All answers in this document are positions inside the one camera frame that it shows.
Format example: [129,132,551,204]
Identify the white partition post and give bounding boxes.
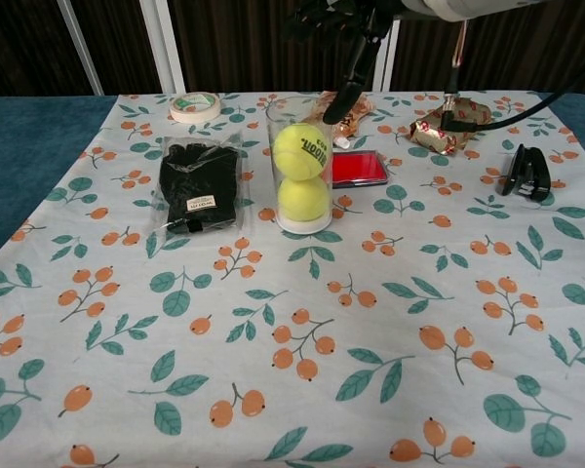
[142,0,187,95]
[55,0,106,97]
[371,19,405,92]

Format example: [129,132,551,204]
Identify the plain yellow tennis ball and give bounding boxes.
[277,175,331,221]

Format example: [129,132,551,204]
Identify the beige masking tape roll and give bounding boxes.
[169,92,222,125]

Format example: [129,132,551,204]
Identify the black stapler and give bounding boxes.
[496,142,554,206]

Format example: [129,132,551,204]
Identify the brown sauce pouch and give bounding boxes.
[301,89,374,150]

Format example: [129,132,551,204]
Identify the blue table cover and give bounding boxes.
[0,91,585,270]

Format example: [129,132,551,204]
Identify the yellow tennis ball black print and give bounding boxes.
[272,122,330,181]

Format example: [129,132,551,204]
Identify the black gloves in plastic bag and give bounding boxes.
[147,133,255,246]

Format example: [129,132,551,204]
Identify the gold foil snack pack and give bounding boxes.
[409,96,494,158]

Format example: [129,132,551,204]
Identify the floral tablecloth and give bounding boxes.
[0,89,585,468]

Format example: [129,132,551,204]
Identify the red white wire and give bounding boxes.
[443,18,470,111]

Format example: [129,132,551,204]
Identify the clear plastic tube container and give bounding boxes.
[264,97,334,235]

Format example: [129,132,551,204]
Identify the red ink pad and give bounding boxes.
[330,149,390,189]

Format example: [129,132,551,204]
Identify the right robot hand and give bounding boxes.
[281,0,443,127]

